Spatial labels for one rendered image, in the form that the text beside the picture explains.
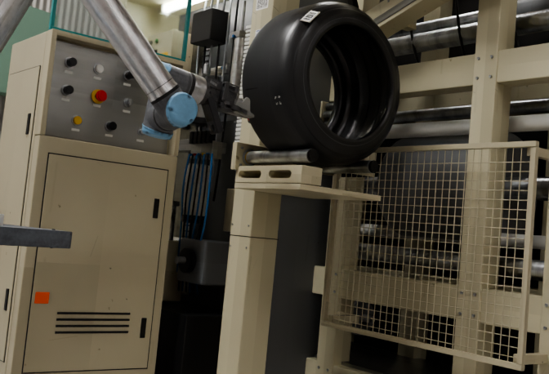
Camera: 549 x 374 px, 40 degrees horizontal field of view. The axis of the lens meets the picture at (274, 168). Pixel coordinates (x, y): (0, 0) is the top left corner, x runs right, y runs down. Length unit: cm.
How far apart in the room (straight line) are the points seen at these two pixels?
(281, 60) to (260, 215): 63
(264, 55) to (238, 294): 87
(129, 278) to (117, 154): 46
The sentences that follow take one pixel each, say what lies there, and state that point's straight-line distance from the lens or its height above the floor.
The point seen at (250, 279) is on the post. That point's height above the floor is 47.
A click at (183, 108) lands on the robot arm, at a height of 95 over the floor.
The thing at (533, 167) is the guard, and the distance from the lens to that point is 245.
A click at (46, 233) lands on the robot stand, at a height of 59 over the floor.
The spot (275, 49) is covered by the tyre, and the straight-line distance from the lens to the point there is 246.
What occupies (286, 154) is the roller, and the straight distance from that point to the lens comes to 250.
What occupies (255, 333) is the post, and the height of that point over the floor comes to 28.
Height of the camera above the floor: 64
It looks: 5 degrees up
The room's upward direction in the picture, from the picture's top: 5 degrees clockwise
